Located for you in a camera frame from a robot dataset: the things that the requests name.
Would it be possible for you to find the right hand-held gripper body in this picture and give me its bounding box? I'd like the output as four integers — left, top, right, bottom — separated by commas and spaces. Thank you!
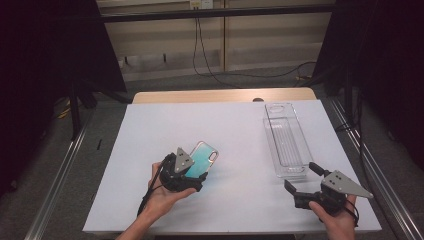
292, 169, 375, 215

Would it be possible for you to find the white wall socket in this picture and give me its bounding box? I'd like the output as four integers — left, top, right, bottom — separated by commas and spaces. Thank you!
189, 0, 215, 10

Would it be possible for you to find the clear plastic rectangular container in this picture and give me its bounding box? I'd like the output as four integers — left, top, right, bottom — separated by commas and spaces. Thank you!
262, 102, 315, 180

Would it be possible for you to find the wooden table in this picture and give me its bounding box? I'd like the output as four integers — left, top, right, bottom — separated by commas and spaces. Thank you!
132, 87, 317, 105

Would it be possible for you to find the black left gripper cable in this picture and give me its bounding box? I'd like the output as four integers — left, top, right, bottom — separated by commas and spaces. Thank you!
136, 155, 169, 218

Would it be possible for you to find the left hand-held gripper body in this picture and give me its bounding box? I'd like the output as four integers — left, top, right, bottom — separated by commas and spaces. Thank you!
158, 147, 204, 194

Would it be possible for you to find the white table cover sheet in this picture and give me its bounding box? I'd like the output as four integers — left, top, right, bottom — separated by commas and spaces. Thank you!
82, 99, 383, 234

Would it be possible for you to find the aluminium floor rail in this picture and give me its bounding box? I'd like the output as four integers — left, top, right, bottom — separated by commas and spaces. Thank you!
329, 97, 424, 240
23, 108, 96, 240

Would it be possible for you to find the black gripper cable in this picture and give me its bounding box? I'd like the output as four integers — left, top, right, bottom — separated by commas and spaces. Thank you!
136, 155, 169, 218
343, 199, 361, 228

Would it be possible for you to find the black curtain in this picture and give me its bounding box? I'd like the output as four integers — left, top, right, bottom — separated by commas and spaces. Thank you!
311, 0, 424, 161
0, 0, 128, 198

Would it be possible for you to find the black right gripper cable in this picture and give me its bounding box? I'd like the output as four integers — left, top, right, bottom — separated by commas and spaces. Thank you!
343, 199, 361, 228

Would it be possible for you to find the iridescent blue phone case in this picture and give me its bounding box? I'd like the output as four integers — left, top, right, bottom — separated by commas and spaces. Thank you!
184, 140, 220, 180

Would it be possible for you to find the black floor cable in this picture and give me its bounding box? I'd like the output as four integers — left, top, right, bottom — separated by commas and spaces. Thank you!
229, 60, 318, 80

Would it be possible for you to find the person's left hand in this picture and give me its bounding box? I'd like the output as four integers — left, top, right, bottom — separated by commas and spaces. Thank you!
143, 161, 198, 221

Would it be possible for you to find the black power cable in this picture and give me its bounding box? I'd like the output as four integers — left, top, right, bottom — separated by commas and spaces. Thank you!
191, 17, 223, 78
196, 17, 242, 90

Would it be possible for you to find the person's right hand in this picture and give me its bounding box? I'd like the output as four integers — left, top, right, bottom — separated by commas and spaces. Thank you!
307, 195, 358, 240

